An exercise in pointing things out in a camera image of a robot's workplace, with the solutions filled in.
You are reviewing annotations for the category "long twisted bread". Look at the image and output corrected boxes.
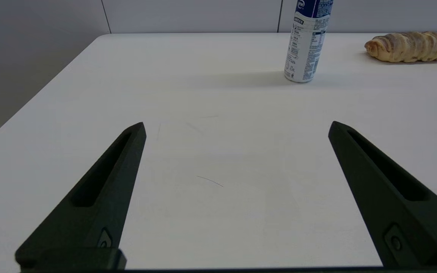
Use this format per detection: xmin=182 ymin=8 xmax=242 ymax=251
xmin=364 ymin=31 xmax=437 ymax=63

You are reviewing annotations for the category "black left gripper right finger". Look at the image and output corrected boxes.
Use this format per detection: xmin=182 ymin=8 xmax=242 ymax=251
xmin=328 ymin=121 xmax=437 ymax=267

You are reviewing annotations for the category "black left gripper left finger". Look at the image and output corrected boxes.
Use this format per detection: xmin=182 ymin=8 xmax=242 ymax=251
xmin=15 ymin=122 xmax=147 ymax=271

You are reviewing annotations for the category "blue and white bottle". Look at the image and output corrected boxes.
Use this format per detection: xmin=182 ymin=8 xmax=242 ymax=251
xmin=284 ymin=0 xmax=334 ymax=83

